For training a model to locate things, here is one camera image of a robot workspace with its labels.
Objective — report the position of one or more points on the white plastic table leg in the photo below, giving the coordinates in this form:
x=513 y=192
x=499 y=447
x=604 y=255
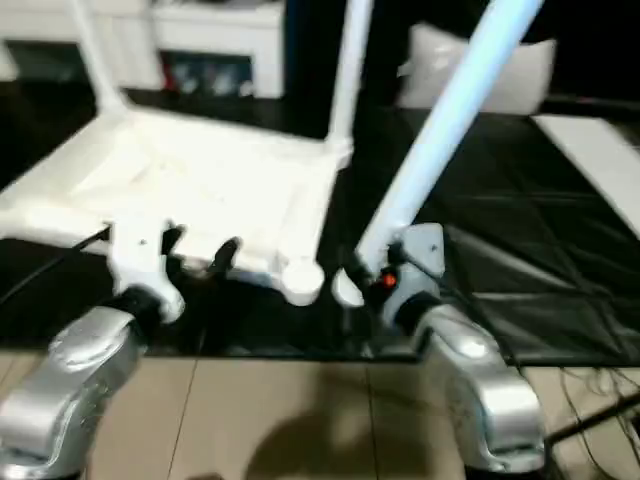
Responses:
x=350 y=70
x=440 y=125
x=97 y=55

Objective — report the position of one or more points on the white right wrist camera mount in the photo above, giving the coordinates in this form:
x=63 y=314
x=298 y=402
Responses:
x=420 y=260

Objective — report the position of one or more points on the black metal stand leg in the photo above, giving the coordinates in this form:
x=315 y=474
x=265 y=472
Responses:
x=595 y=417

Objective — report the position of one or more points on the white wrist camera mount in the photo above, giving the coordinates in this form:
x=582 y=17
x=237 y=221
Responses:
x=145 y=265
x=420 y=260

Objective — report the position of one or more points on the black table mat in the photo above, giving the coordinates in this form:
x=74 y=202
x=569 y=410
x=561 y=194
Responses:
x=525 y=200

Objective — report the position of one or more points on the white glass-door cabinet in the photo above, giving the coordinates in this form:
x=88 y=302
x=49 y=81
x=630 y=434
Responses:
x=200 y=40

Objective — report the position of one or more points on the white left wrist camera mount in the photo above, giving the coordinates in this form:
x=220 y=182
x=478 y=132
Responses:
x=145 y=265

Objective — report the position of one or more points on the grey pillow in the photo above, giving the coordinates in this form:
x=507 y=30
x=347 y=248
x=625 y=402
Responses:
x=480 y=75

